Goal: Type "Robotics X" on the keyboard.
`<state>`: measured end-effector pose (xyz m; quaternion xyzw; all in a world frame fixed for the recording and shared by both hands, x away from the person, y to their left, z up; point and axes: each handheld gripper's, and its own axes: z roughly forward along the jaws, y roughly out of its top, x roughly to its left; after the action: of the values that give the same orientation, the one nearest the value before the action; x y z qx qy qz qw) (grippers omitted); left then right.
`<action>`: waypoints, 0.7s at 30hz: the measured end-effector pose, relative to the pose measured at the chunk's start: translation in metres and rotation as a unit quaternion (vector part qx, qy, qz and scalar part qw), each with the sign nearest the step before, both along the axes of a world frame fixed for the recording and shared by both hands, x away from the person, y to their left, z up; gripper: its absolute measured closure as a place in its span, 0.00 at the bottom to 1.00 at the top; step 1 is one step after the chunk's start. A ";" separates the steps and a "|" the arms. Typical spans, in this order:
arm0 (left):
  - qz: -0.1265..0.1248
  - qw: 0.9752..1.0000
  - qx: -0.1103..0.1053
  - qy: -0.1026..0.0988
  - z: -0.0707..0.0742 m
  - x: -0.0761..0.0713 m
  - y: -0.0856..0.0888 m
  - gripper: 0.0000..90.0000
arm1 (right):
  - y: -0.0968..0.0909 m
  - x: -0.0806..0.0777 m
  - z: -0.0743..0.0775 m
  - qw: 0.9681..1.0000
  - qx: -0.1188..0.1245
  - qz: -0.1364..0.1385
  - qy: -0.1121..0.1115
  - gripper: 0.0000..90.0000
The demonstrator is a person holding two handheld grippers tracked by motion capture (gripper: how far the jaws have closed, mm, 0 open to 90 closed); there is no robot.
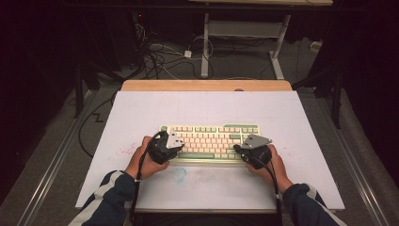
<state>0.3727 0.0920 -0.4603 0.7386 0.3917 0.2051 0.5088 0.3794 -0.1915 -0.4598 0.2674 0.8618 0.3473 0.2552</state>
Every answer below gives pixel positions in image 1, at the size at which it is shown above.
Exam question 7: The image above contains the black metal stand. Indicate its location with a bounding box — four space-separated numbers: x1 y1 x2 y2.
72 60 103 120
291 62 343 130

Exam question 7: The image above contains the person's left hand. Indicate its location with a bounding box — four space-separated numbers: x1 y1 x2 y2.
124 135 170 181

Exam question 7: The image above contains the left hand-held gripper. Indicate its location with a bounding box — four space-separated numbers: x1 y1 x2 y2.
147 129 185 166

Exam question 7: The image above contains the aluminium floor rail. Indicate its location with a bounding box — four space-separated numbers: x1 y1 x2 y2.
314 92 391 226
15 90 98 226

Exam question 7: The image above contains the wooden table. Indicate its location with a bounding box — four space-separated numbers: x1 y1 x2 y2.
120 79 294 92

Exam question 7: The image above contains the tangle of floor cables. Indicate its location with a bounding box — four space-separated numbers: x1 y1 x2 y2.
133 22 215 80

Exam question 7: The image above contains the left hand-held gripper cable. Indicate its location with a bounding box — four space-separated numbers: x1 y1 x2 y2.
129 131 167 226

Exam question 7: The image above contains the white metal desk frame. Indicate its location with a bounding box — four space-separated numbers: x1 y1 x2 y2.
199 12 292 80

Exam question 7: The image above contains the person's right hand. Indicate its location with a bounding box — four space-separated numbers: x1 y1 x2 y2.
245 144 295 195

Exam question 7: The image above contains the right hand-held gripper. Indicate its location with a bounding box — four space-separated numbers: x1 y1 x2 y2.
233 134 273 170

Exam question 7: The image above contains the right hand-held gripper cable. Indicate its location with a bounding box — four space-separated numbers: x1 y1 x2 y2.
248 154 284 226

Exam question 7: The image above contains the hand-held gripper cable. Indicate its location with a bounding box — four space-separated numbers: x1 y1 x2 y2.
248 154 284 226
129 131 167 226

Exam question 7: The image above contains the green and cream keyboard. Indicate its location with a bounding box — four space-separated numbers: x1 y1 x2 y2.
159 123 262 165

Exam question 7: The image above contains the black floor cable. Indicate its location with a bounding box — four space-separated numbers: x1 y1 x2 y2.
77 96 118 158

